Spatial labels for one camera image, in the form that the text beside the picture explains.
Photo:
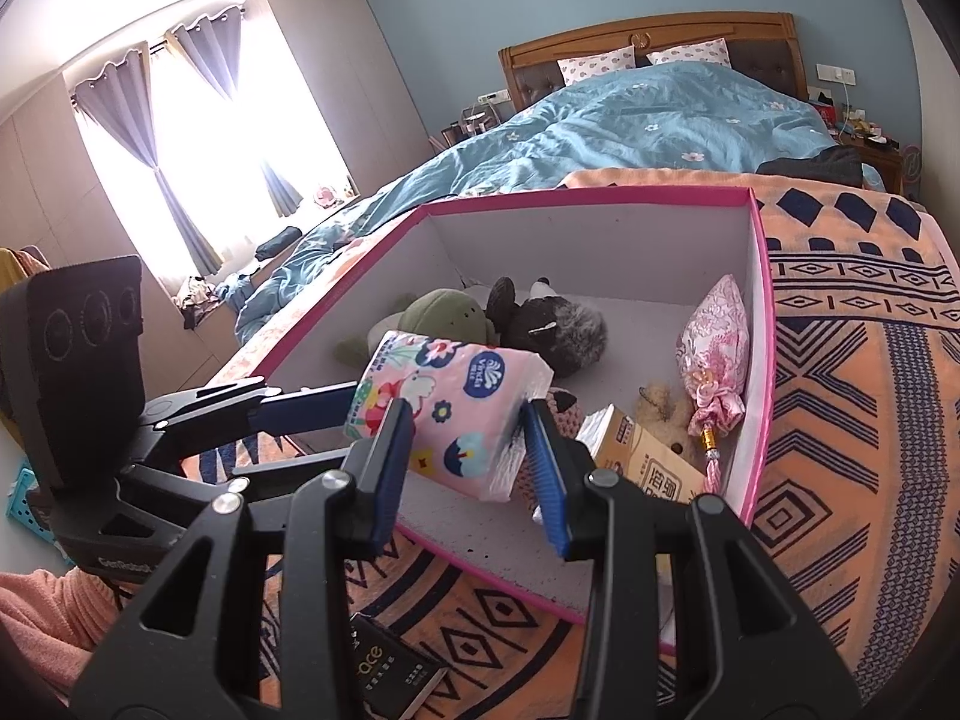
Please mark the beige paper carton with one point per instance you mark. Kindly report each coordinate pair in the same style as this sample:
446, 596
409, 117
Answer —
645, 457

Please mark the cluttered bedside table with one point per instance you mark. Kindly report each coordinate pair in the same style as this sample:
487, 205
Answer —
472, 124

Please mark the dark cloth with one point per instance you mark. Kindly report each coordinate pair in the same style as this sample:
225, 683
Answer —
817, 165

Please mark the pink satin tasselled pouch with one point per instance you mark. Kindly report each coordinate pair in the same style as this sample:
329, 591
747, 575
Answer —
712, 337

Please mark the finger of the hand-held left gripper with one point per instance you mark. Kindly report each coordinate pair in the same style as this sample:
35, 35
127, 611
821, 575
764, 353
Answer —
285, 469
300, 406

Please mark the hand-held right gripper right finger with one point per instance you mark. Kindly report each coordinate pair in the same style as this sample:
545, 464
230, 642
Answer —
547, 480

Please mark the grey-blue curtain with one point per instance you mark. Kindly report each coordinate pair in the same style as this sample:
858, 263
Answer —
217, 60
139, 142

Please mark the blue plastic basket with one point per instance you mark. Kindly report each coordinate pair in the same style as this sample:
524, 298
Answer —
22, 510

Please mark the dark grey plush toy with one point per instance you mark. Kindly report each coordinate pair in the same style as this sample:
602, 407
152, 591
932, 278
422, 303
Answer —
555, 330

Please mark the green plush toy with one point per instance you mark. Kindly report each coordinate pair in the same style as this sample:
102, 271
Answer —
442, 311

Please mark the pink-rimmed white cardboard box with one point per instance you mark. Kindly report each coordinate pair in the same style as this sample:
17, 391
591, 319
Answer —
600, 255

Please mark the white wall switch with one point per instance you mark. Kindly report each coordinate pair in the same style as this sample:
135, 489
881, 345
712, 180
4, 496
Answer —
834, 73

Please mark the yellow hanging clothes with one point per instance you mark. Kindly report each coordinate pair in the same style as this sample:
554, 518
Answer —
15, 270

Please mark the pink printed tissue packet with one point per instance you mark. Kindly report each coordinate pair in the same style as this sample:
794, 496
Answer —
450, 405

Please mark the wooden bed headboard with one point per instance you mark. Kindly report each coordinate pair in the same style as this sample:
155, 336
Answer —
637, 34

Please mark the person's left forearm pink sleeve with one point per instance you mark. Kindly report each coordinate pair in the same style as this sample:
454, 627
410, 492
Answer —
45, 615

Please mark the black box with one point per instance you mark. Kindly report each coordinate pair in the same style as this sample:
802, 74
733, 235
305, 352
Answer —
390, 660

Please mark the white patterned pillow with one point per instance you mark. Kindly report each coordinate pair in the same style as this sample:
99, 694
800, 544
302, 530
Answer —
596, 66
690, 52

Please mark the pile of clothes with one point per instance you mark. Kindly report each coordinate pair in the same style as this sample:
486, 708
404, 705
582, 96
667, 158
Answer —
210, 300

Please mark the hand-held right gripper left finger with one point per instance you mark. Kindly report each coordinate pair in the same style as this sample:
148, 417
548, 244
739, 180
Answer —
390, 465

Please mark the blue floral duvet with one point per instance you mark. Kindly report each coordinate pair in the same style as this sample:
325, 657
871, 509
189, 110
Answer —
637, 120

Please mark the small pink toy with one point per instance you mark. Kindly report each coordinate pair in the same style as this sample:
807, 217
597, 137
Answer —
324, 195

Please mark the orange patterned blanket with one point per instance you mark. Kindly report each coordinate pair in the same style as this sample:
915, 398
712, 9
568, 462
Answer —
862, 390

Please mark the white power strip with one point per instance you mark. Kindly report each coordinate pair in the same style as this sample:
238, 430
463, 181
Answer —
493, 96

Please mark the wooden nightstand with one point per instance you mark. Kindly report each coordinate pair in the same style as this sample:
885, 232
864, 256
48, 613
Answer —
881, 157

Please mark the dark pouch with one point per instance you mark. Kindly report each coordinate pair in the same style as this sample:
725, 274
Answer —
276, 242

